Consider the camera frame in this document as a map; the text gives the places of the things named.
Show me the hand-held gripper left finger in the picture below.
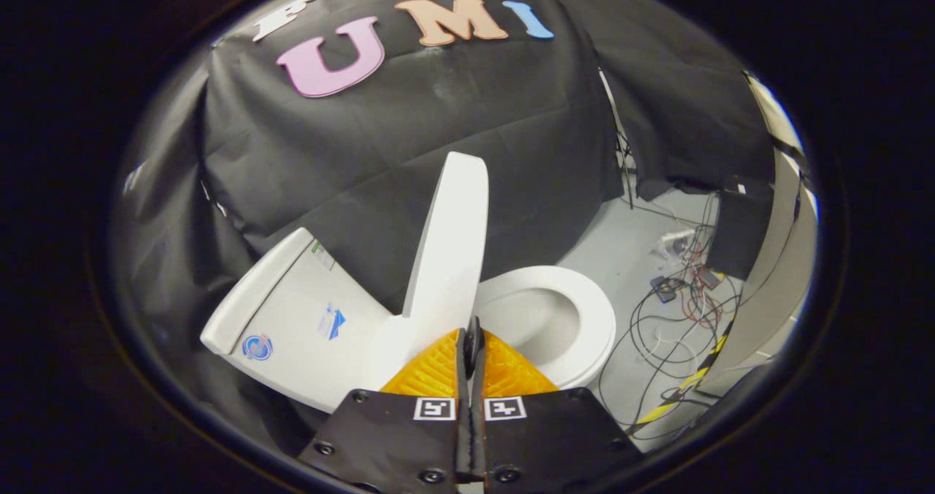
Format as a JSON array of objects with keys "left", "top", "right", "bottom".
[{"left": 298, "top": 327, "right": 472, "bottom": 491}]

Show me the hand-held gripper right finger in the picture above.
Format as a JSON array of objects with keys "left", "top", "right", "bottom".
[{"left": 467, "top": 317, "right": 644, "bottom": 491}]

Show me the white toilet lid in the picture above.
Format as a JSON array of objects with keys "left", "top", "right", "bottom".
[{"left": 402, "top": 152, "right": 490, "bottom": 357}]

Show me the white toilet seat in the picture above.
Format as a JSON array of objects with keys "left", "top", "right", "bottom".
[{"left": 475, "top": 265, "right": 617, "bottom": 390}]

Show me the white toilet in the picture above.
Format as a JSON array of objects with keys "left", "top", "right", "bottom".
[{"left": 201, "top": 227, "right": 617, "bottom": 414}]

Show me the yellow black striped tape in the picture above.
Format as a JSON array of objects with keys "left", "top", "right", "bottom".
[{"left": 627, "top": 326, "right": 735, "bottom": 428}]

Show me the white power strip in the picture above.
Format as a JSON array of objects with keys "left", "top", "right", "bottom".
[{"left": 660, "top": 229, "right": 696, "bottom": 258}]

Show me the grey board panel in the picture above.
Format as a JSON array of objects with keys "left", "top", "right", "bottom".
[{"left": 698, "top": 74, "right": 819, "bottom": 398}]

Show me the black box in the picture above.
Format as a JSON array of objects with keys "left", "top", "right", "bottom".
[{"left": 718, "top": 178, "right": 775, "bottom": 281}]

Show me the thin black stand pole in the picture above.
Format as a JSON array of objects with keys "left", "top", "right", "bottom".
[{"left": 599, "top": 70, "right": 636, "bottom": 210}]

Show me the black backdrop cloth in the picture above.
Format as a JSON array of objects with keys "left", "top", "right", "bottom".
[{"left": 110, "top": 0, "right": 775, "bottom": 436}]

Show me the tangle of floor cables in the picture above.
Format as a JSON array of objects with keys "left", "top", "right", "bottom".
[{"left": 598, "top": 187, "right": 740, "bottom": 438}]

